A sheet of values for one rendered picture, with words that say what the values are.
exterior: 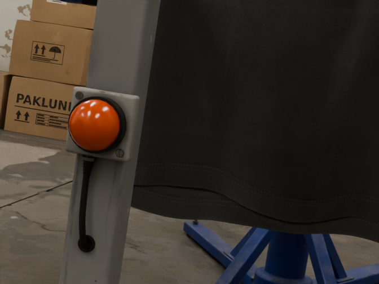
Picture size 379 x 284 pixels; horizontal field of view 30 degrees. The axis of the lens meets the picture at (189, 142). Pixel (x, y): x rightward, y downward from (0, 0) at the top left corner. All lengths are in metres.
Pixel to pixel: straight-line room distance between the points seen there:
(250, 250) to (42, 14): 3.69
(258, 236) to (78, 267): 1.51
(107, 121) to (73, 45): 4.79
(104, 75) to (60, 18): 4.85
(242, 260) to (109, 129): 1.53
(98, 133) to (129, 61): 0.07
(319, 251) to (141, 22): 1.56
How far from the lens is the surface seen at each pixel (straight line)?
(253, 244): 2.04
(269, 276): 2.18
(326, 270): 2.02
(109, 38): 0.54
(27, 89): 5.43
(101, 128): 0.50
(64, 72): 5.32
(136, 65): 0.53
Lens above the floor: 0.70
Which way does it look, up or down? 6 degrees down
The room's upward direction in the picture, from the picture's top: 9 degrees clockwise
